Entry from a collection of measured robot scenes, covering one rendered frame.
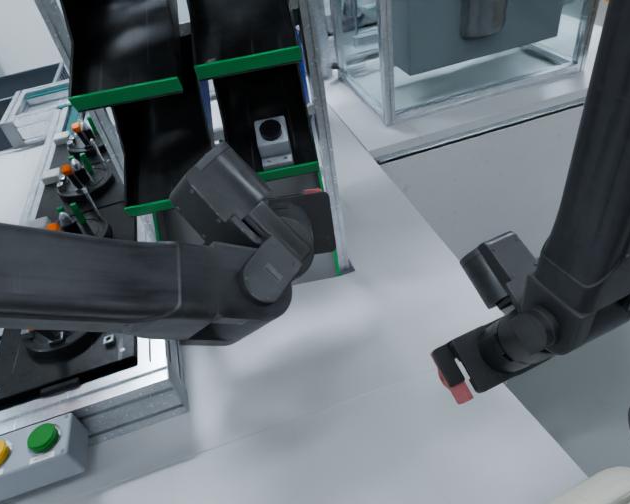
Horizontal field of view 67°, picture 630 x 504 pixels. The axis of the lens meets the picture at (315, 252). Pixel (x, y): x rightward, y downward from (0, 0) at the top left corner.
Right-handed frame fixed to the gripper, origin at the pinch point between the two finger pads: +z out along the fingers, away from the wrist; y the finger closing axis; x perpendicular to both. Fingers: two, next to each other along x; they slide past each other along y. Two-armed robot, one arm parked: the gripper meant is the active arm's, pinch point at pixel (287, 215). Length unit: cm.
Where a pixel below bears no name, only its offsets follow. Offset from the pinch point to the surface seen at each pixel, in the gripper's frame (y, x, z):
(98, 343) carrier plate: 35.9, 19.2, 17.0
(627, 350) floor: -109, 81, 98
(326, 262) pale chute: -4.2, 11.8, 20.0
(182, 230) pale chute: 19.1, 2.8, 20.9
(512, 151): -70, 4, 96
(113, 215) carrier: 43, 1, 51
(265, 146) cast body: 1.9, -8.8, 8.0
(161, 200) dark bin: 17.4, -3.6, 7.7
